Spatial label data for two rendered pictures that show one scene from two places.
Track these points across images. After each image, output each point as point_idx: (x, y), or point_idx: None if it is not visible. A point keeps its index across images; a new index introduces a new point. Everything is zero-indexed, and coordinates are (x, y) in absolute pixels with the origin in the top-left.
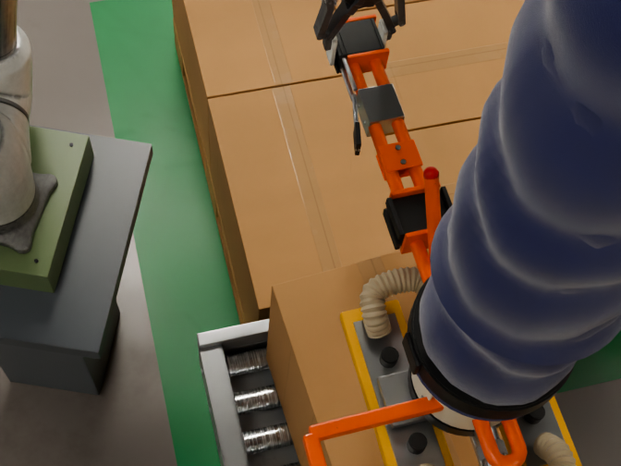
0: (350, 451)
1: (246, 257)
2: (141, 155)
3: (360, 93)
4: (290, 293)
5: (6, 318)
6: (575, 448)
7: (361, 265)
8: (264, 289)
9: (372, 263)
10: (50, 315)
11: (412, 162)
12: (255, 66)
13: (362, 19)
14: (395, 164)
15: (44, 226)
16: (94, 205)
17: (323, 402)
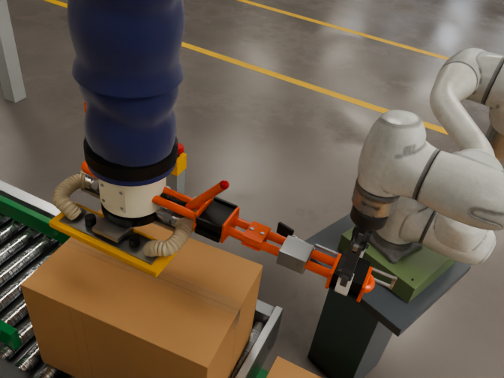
0: (163, 237)
1: (311, 373)
2: (395, 321)
3: (310, 244)
4: (252, 268)
5: (336, 231)
6: (58, 226)
7: (238, 303)
8: (286, 366)
9: (235, 309)
10: (327, 242)
11: (247, 232)
12: None
13: (364, 280)
14: (253, 226)
15: (368, 247)
16: (375, 286)
17: (192, 243)
